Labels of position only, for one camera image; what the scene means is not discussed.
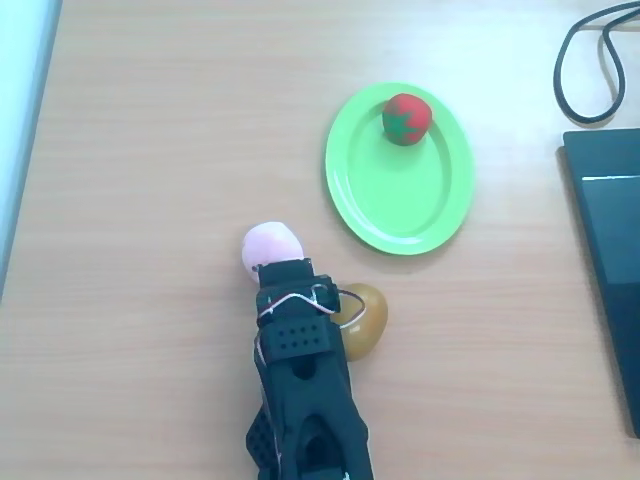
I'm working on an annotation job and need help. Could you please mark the pink plush peach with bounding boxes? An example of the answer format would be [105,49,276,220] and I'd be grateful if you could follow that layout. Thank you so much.
[241,221,307,287]

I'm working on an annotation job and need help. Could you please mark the black robot arm with base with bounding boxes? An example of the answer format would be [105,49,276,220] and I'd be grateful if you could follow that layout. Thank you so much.
[244,319,374,480]

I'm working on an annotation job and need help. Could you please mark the green oval plate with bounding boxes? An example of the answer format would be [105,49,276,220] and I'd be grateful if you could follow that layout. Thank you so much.
[319,81,476,257]

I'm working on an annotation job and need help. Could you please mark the brown toy kiwi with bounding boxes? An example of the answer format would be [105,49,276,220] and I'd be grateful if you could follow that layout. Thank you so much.
[329,282,390,364]

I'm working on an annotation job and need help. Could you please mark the red toy tomato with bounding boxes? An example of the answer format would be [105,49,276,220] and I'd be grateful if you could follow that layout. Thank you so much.
[381,92,433,147]

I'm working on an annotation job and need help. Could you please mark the black laptop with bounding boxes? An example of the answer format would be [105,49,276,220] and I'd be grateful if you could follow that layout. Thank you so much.
[561,127,640,441]

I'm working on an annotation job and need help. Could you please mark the white red gripper servo wire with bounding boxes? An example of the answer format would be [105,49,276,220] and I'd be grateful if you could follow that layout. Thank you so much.
[256,286,367,332]

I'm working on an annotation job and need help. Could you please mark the black looped cable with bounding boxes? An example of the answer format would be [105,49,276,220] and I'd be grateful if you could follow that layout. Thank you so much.
[551,0,640,127]

